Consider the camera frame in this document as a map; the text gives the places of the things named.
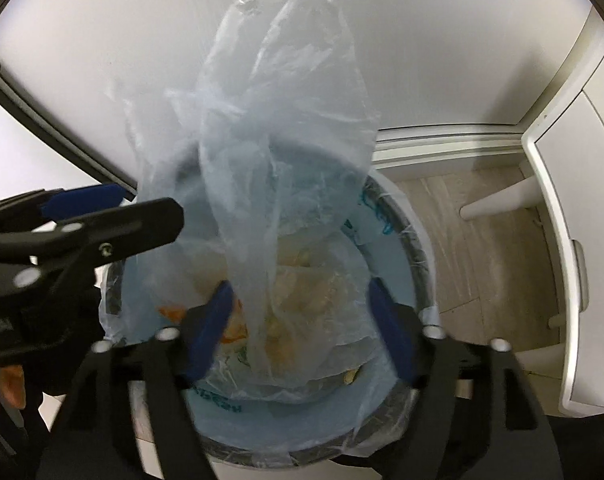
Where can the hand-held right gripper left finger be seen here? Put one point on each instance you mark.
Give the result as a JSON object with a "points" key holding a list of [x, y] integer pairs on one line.
{"points": [[214, 330]]}

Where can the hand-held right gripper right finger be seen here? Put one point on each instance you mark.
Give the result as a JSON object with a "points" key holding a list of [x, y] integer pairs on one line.
{"points": [[389, 330]]}

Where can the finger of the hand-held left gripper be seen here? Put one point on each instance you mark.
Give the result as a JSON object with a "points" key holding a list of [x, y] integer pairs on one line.
{"points": [[82, 201], [132, 224]]}

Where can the clear plastic bag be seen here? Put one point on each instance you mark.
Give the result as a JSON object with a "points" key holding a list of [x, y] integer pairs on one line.
{"points": [[282, 110]]}

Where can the orange snack wrapper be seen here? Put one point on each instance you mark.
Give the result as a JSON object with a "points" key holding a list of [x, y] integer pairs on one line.
{"points": [[172, 314]]}

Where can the yellowish food scraps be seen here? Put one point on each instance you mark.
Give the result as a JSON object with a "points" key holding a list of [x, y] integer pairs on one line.
{"points": [[302, 292]]}

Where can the white baseboard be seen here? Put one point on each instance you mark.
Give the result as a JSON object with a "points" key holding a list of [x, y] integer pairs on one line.
{"points": [[446, 142]]}

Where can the white cabinet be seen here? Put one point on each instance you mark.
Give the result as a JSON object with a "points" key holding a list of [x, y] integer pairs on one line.
{"points": [[581, 200]]}

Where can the dark door frame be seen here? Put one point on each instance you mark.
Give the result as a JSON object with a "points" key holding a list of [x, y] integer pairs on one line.
{"points": [[57, 136]]}

